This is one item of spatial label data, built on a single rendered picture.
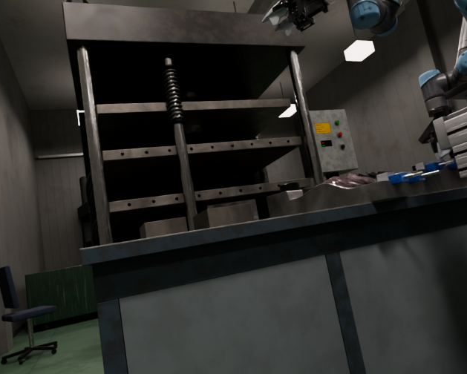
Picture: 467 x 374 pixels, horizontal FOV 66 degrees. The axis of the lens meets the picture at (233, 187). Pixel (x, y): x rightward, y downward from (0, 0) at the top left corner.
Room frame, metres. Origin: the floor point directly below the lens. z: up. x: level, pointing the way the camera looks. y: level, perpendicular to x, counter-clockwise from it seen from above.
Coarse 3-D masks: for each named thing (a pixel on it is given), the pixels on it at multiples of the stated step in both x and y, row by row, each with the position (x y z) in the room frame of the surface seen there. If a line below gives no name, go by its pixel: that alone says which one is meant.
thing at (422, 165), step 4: (452, 160) 1.22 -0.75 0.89; (416, 164) 1.33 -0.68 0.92; (420, 164) 1.31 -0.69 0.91; (424, 164) 1.30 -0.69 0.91; (428, 164) 1.28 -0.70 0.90; (432, 164) 1.27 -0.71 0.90; (436, 164) 1.26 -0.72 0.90; (440, 164) 1.26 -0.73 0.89; (444, 164) 1.24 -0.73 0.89; (448, 164) 1.23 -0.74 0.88; (420, 168) 1.31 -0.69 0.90; (424, 168) 1.30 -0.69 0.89; (428, 168) 1.29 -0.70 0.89; (432, 168) 1.27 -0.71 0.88; (436, 168) 1.26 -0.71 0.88; (440, 168) 1.27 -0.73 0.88
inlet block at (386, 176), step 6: (378, 174) 1.13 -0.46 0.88; (384, 174) 1.12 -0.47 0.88; (390, 174) 1.12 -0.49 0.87; (396, 174) 1.09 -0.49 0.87; (402, 174) 1.09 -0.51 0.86; (408, 174) 1.08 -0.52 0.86; (414, 174) 1.07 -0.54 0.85; (420, 174) 1.06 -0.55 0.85; (378, 180) 1.14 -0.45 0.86; (396, 180) 1.10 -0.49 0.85; (402, 180) 1.08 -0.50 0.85; (408, 180) 1.11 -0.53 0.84
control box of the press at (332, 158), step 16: (320, 112) 2.19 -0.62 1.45; (336, 112) 2.24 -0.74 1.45; (320, 128) 2.18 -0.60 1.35; (336, 128) 2.23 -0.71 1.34; (304, 144) 2.23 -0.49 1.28; (320, 144) 2.18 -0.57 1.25; (336, 144) 2.22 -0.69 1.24; (352, 144) 2.26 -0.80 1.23; (304, 160) 2.27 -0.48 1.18; (320, 160) 2.17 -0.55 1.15; (336, 160) 2.21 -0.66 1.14; (352, 160) 2.25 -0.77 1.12; (336, 176) 2.26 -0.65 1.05
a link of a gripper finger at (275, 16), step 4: (280, 8) 1.06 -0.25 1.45; (284, 8) 1.06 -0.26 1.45; (268, 12) 1.08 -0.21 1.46; (272, 12) 1.07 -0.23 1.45; (276, 12) 1.07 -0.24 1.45; (280, 12) 1.07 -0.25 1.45; (284, 12) 1.06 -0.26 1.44; (268, 16) 1.09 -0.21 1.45; (272, 16) 1.08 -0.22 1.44; (276, 16) 1.07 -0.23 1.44; (280, 16) 1.07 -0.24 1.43; (264, 20) 1.11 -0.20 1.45; (272, 20) 1.08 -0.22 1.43; (276, 20) 1.07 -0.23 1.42; (272, 24) 1.08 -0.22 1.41; (276, 24) 1.07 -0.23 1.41
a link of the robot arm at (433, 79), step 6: (426, 72) 1.31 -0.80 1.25; (432, 72) 1.30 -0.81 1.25; (438, 72) 1.31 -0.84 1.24; (420, 78) 1.33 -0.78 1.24; (426, 78) 1.31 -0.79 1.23; (432, 78) 1.30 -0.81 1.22; (438, 78) 1.30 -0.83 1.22; (444, 78) 1.29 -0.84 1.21; (420, 84) 1.34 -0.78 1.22; (426, 84) 1.32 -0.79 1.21; (432, 84) 1.30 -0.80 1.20; (438, 84) 1.30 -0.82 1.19; (444, 84) 1.29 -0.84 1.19; (426, 90) 1.32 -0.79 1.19; (432, 90) 1.31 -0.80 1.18; (438, 90) 1.30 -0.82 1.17; (444, 90) 1.31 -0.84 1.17; (426, 96) 1.33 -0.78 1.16; (432, 96) 1.31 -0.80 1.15; (438, 96) 1.33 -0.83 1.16
